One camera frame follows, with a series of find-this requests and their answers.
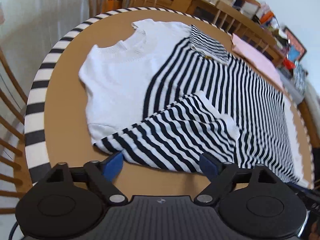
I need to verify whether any black white striped sweater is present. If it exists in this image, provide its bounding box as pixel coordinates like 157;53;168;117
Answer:
78;18;311;189

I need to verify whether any wooden chair left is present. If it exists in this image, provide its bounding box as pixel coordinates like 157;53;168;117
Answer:
0;47;33;215

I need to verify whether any folded pink cloth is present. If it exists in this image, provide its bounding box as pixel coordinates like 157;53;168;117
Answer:
232;34;284;90

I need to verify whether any framed picture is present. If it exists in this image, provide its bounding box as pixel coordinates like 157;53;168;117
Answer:
283;26;307;62

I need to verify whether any wooden sideboard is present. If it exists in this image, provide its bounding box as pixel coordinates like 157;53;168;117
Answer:
137;0;285;67

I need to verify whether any wooden chair right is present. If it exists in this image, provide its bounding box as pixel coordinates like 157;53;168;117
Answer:
213;1;285;67

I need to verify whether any white cabinet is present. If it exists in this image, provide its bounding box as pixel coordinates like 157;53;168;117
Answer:
0;0;91;63

